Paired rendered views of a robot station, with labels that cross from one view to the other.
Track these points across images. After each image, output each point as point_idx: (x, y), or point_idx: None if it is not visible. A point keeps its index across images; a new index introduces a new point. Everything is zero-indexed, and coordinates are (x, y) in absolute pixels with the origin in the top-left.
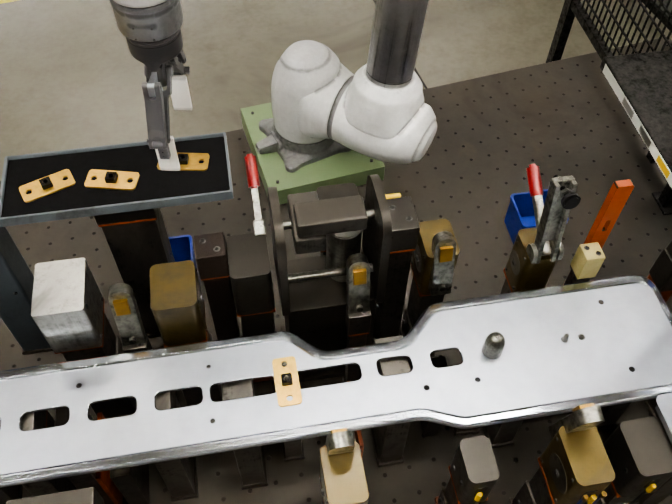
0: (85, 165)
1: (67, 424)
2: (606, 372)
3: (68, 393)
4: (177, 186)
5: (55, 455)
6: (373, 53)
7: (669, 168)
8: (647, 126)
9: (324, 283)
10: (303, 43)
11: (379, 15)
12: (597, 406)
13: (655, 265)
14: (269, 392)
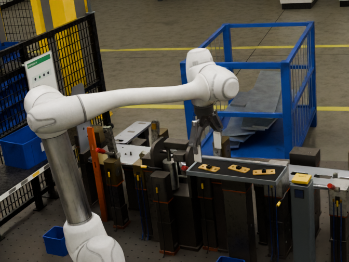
0: (245, 174)
1: (292, 171)
2: (130, 148)
3: (289, 176)
4: (217, 162)
5: (298, 167)
6: (88, 202)
7: (37, 170)
8: (21, 180)
9: (182, 188)
10: (95, 245)
11: (81, 183)
12: (152, 120)
13: None
14: None
